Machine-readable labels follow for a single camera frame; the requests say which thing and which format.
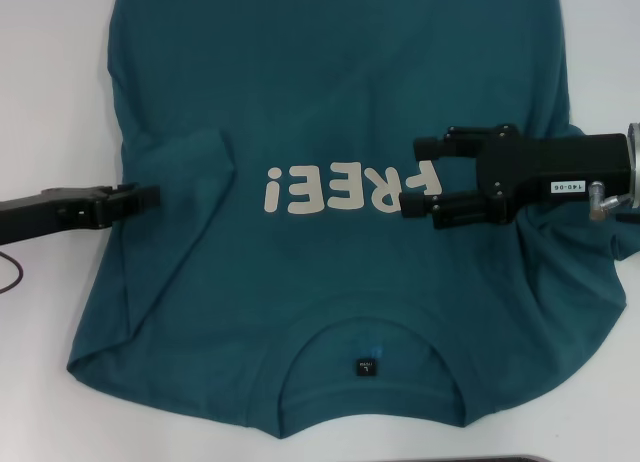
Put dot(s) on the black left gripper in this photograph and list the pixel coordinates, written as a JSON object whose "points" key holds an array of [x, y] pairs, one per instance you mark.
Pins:
{"points": [[50, 212]]}

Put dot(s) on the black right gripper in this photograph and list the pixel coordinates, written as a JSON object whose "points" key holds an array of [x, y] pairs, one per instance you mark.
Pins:
{"points": [[550, 167]]}

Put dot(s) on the teal blue printed t-shirt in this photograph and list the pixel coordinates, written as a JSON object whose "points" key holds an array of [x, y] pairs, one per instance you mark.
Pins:
{"points": [[320, 107]]}

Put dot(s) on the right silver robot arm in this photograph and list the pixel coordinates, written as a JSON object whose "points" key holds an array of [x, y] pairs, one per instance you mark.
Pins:
{"points": [[635, 157]]}

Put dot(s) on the dark grey flat panel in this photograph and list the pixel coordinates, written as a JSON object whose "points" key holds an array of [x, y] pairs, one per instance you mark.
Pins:
{"points": [[500, 460]]}

